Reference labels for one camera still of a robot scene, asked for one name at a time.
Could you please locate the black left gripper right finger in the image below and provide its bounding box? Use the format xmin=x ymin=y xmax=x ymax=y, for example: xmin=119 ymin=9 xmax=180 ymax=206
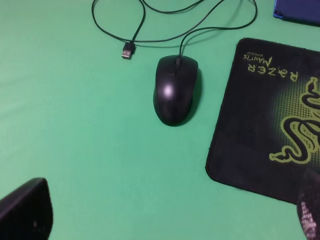
xmin=296 ymin=169 xmax=320 ymax=240

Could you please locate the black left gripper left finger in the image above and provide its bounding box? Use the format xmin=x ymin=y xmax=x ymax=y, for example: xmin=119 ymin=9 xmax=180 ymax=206
xmin=0 ymin=177 xmax=53 ymax=240

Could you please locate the black computer mouse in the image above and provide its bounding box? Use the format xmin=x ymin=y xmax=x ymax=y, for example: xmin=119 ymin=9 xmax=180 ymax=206
xmin=153 ymin=55 xmax=199 ymax=126

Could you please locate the black razer mouse pad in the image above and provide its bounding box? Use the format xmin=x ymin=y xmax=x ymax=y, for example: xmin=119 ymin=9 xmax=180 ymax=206
xmin=205 ymin=38 xmax=320 ymax=204

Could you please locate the blue notebook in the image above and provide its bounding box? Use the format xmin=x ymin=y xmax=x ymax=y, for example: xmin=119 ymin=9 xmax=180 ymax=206
xmin=273 ymin=0 xmax=320 ymax=26

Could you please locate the black mouse usb cable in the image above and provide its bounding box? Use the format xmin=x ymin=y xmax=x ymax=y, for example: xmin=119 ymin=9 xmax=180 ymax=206
xmin=91 ymin=0 xmax=258 ymax=61

